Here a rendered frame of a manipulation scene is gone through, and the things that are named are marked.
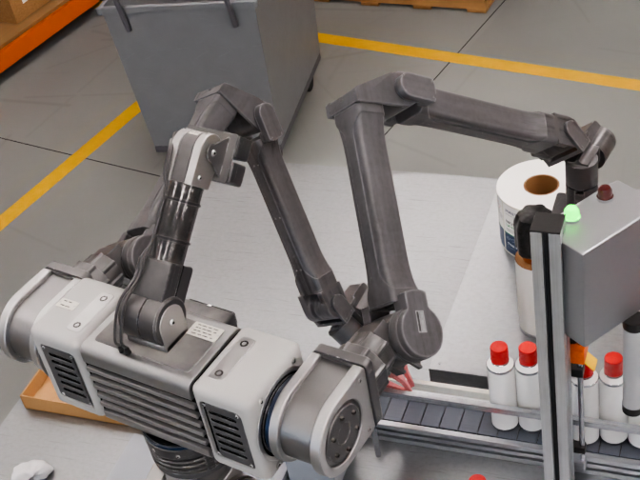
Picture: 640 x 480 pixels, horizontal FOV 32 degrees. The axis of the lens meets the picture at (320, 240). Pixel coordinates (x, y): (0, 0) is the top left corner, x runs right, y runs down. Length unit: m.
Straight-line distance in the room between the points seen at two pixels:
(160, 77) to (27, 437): 2.18
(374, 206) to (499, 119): 0.34
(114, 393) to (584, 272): 0.70
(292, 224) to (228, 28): 2.17
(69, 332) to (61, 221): 3.03
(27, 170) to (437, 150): 1.78
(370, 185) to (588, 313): 0.39
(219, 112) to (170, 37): 2.29
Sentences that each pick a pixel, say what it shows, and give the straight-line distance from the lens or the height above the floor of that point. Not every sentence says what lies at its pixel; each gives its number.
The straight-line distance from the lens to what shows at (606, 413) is 2.15.
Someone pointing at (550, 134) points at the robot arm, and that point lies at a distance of 1.96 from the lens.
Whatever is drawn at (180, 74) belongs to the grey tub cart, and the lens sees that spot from 4.40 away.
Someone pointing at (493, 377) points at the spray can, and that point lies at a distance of 2.13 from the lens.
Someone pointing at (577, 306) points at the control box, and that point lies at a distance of 1.76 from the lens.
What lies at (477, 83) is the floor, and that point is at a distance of 4.96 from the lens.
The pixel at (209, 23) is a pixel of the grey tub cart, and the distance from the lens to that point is 4.22.
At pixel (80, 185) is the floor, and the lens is 4.85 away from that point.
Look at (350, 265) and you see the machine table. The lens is 2.73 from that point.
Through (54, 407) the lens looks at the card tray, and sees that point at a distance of 2.57.
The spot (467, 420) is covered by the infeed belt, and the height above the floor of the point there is 0.88.
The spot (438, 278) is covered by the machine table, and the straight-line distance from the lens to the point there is 2.65.
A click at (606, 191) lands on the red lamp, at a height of 1.49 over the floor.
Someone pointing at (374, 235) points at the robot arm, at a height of 1.55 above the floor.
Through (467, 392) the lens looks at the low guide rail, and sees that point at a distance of 2.27.
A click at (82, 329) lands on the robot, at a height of 1.53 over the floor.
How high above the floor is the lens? 2.55
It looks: 38 degrees down
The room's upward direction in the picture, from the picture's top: 12 degrees counter-clockwise
